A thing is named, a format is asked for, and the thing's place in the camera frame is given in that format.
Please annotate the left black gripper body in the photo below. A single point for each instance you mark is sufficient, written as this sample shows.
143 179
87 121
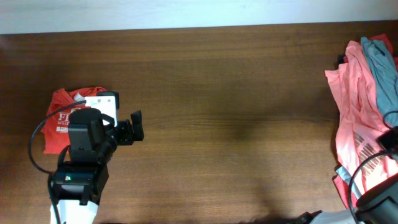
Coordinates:
124 132

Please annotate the light blue grey shirt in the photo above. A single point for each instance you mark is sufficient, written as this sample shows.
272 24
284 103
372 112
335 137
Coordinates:
343 178

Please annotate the grey t-shirt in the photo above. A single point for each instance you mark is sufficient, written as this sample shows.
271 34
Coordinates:
384 71

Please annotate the red t-shirt in pile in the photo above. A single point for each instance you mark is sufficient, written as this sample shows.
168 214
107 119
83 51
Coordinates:
382 37

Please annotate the folded orange red printed shirt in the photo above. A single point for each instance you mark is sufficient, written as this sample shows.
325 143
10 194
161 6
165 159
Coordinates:
55 129

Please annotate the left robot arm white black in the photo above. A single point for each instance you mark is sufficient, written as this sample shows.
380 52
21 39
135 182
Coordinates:
76 186

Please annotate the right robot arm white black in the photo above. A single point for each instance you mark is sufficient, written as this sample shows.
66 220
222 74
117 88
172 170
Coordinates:
378 205

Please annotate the coral pink t-shirt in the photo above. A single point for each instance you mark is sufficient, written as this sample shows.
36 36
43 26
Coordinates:
354 90

